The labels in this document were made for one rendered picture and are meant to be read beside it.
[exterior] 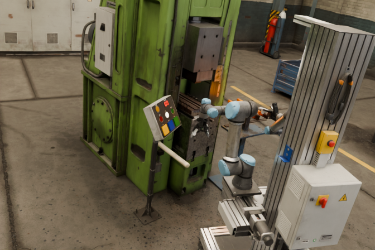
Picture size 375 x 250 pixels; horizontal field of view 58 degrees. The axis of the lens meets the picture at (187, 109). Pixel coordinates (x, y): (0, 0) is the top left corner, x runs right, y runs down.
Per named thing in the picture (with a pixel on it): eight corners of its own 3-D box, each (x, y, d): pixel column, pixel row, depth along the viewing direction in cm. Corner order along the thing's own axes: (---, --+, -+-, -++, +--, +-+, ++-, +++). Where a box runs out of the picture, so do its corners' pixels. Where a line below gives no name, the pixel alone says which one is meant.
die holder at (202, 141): (213, 151, 356) (220, 113, 338) (186, 160, 332) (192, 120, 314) (179, 129, 393) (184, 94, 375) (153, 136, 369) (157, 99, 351)
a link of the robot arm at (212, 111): (223, 109, 256) (217, 103, 265) (210, 109, 251) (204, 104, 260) (221, 118, 259) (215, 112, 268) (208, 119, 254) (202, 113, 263)
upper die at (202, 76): (211, 79, 319) (212, 70, 315) (196, 82, 306) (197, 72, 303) (183, 66, 347) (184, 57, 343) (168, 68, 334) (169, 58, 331)
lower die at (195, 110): (206, 113, 333) (207, 105, 330) (190, 116, 320) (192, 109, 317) (179, 98, 361) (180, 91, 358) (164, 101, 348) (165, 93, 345)
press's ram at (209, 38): (222, 68, 324) (230, 27, 308) (193, 72, 299) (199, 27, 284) (194, 56, 352) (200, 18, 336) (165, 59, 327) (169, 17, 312)
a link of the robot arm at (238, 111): (242, 177, 235) (253, 103, 219) (224, 180, 229) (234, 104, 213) (233, 169, 246) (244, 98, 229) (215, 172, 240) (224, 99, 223)
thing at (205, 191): (220, 195, 365) (221, 194, 364) (179, 214, 328) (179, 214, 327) (197, 176, 391) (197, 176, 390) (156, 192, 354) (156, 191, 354)
